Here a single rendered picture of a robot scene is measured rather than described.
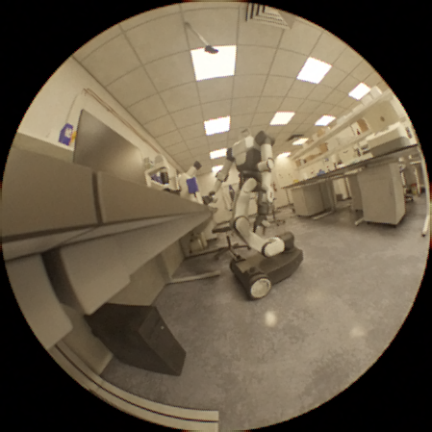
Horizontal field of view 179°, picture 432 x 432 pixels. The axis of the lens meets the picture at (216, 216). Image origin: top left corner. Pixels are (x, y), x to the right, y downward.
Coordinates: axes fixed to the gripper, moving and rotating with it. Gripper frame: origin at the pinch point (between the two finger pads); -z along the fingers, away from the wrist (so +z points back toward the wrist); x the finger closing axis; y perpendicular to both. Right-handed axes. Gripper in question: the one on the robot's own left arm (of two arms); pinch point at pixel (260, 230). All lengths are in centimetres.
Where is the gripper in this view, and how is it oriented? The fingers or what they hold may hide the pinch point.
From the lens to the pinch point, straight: 98.0
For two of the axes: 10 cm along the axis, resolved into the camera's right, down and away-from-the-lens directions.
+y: 5.3, 0.1, -8.5
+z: 2.0, -9.7, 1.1
